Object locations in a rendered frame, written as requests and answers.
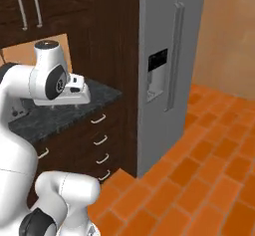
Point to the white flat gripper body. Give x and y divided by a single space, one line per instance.
71 98

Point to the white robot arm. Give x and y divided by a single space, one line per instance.
16 90

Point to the silver toaster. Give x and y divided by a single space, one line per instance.
18 111

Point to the dark wood drawer front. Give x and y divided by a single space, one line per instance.
117 155
114 117
116 137
114 171

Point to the tall dark wood side panel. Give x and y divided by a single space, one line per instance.
109 41

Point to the grey steel fridge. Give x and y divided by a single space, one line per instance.
156 24

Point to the dark wood wall cupboard door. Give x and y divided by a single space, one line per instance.
8 7
56 4

